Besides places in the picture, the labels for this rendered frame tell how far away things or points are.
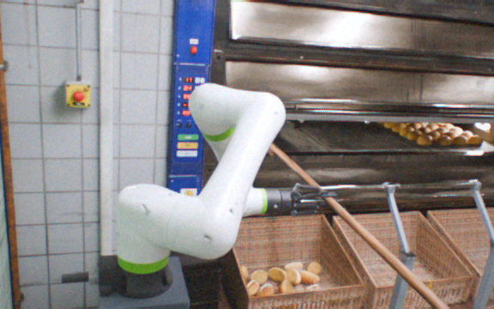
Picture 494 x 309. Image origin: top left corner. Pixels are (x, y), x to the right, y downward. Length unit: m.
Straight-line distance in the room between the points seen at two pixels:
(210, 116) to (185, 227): 0.41
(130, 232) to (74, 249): 1.22
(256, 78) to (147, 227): 1.21
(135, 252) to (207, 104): 0.46
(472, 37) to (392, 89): 0.50
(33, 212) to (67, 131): 0.39
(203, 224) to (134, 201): 0.17
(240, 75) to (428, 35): 0.97
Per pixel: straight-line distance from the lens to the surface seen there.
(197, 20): 2.00
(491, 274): 2.45
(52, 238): 2.28
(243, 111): 1.28
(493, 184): 3.11
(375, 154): 2.53
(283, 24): 2.14
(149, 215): 1.06
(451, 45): 2.61
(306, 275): 2.37
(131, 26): 2.00
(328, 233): 2.46
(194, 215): 1.03
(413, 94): 2.53
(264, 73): 2.16
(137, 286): 1.17
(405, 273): 1.43
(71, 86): 1.96
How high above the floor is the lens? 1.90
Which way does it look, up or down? 19 degrees down
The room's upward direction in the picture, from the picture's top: 6 degrees clockwise
